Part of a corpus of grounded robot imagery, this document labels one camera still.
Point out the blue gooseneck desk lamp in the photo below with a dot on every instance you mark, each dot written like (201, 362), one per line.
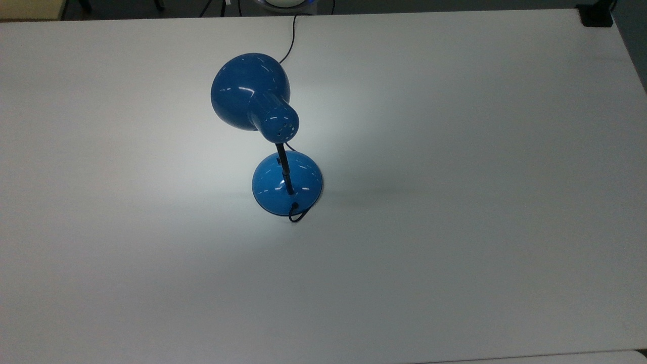
(247, 91)

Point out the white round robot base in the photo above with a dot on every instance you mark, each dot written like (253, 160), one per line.
(284, 4)

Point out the beige wooden panel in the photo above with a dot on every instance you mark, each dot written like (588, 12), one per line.
(30, 9)

